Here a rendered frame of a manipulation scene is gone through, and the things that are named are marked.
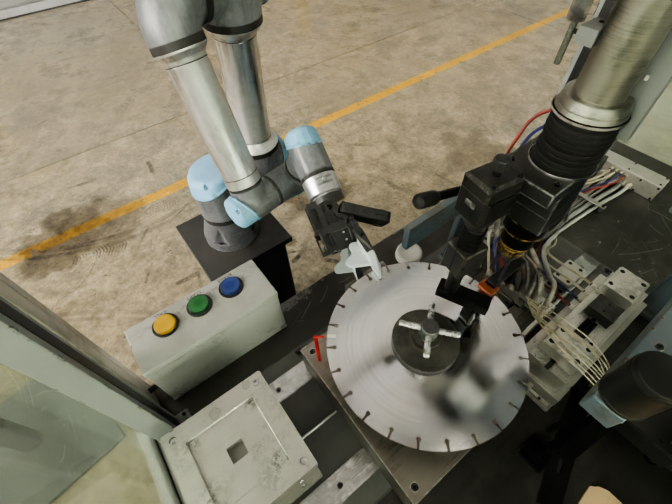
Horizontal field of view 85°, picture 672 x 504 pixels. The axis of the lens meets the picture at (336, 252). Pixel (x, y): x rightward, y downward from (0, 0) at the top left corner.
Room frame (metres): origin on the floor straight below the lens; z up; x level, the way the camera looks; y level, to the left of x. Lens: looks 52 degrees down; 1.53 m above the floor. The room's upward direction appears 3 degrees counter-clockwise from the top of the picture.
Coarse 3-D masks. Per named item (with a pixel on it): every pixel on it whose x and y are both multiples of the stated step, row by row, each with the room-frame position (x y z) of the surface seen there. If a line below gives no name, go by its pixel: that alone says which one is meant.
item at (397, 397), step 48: (384, 288) 0.36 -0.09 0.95; (432, 288) 0.36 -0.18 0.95; (336, 336) 0.27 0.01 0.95; (384, 336) 0.26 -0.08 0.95; (480, 336) 0.26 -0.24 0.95; (336, 384) 0.19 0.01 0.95; (384, 384) 0.18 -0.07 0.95; (432, 384) 0.18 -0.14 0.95; (480, 384) 0.18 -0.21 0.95; (384, 432) 0.12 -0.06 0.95; (432, 432) 0.11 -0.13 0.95; (480, 432) 0.11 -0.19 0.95
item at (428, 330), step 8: (432, 304) 0.29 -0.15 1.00; (432, 312) 0.28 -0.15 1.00; (400, 320) 0.27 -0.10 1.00; (424, 320) 0.26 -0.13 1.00; (432, 320) 0.26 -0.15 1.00; (416, 328) 0.25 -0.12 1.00; (424, 328) 0.25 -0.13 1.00; (432, 328) 0.25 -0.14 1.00; (440, 328) 0.25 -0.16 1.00; (424, 336) 0.24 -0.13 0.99; (432, 336) 0.24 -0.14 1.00; (456, 336) 0.24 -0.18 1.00; (424, 344) 0.23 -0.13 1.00; (424, 352) 0.21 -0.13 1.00
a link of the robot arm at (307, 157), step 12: (288, 132) 0.66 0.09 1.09; (300, 132) 0.65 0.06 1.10; (312, 132) 0.66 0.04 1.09; (288, 144) 0.65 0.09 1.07; (300, 144) 0.63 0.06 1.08; (312, 144) 0.63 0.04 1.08; (288, 156) 0.65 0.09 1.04; (300, 156) 0.61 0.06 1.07; (312, 156) 0.61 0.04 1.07; (324, 156) 0.62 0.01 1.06; (288, 168) 0.64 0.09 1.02; (300, 168) 0.60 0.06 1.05; (312, 168) 0.59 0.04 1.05; (324, 168) 0.59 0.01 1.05; (300, 180) 0.59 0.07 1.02
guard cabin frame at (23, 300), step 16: (0, 272) 0.27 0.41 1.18; (0, 288) 0.24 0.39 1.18; (16, 288) 0.26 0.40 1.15; (16, 304) 0.23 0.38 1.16; (32, 304) 0.25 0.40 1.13; (48, 320) 0.24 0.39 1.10; (64, 320) 0.27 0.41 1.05; (64, 336) 0.23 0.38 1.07; (80, 336) 0.26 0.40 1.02; (96, 352) 0.25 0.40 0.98; (112, 368) 0.24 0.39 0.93; (144, 384) 0.26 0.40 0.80; (160, 448) 0.14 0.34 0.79; (176, 480) 0.09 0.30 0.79
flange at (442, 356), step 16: (416, 320) 0.29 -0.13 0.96; (448, 320) 0.28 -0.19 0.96; (400, 336) 0.26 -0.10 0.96; (416, 336) 0.25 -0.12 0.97; (448, 336) 0.25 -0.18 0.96; (400, 352) 0.23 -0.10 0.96; (416, 352) 0.23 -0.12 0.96; (432, 352) 0.23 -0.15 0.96; (448, 352) 0.23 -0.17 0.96; (416, 368) 0.20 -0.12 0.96; (432, 368) 0.20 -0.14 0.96
